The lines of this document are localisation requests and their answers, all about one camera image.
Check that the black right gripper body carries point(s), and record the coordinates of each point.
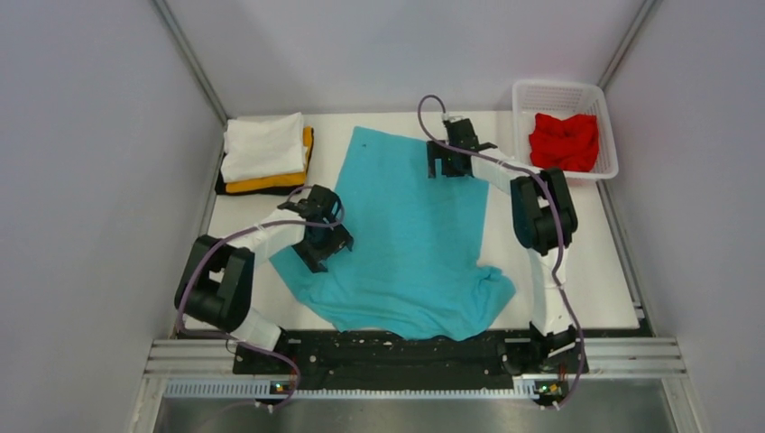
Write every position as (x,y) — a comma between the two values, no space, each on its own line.
(449,165)

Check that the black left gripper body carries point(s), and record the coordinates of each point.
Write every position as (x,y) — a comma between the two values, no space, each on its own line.
(316,241)

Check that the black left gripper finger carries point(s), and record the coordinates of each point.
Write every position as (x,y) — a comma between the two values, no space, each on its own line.
(314,257)
(341,239)

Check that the turquoise t-shirt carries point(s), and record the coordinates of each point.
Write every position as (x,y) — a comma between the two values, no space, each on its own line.
(413,269)

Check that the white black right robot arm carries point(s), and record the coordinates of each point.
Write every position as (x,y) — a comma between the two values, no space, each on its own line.
(544,221)

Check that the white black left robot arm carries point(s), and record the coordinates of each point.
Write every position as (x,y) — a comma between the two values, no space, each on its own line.
(214,297)

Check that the yellow folded t-shirt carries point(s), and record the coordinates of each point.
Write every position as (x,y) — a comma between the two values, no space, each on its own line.
(308,144)

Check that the white folded t-shirt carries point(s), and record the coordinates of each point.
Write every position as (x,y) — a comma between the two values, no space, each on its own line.
(263,148)

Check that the white plastic laundry basket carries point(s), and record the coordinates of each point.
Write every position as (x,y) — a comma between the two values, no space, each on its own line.
(562,100)

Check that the black folded t-shirt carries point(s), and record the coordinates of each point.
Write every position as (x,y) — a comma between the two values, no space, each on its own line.
(281,185)

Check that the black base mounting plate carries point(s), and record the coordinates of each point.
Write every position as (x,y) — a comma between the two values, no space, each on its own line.
(325,360)

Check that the red t-shirt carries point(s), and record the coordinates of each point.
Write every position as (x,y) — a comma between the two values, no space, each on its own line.
(568,144)

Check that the white cable duct strip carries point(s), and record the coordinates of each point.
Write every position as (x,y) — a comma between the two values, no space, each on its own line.
(256,389)

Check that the aluminium rail left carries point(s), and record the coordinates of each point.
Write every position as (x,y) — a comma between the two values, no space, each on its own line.
(189,358)

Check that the aluminium rail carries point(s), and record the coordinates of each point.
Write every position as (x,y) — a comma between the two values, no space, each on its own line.
(633,358)
(189,358)

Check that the aluminium frame post right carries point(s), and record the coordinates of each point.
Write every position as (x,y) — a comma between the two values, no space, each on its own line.
(640,20)

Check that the aluminium frame post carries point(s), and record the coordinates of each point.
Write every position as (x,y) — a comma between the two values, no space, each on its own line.
(190,58)
(640,20)

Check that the aluminium frame post left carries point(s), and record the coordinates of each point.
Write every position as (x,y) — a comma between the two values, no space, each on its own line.
(190,58)

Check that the aluminium rail right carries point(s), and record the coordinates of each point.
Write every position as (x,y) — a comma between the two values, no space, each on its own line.
(633,358)

